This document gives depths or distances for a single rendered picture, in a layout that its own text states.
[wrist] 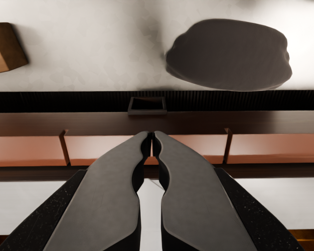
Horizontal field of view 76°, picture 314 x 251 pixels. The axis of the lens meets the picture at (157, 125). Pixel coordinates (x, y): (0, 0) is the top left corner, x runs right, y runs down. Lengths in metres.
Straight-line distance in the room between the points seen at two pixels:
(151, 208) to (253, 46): 0.26
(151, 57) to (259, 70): 0.17
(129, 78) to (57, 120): 0.14
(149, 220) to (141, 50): 0.24
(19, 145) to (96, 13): 0.20
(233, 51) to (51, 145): 0.27
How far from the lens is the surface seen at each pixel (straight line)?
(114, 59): 0.34
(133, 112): 0.26
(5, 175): 0.28
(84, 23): 0.34
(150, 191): 0.24
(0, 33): 0.36
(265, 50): 0.34
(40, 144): 0.25
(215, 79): 0.33
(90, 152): 0.24
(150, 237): 0.30
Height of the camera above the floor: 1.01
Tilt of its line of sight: 62 degrees down
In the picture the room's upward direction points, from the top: 177 degrees clockwise
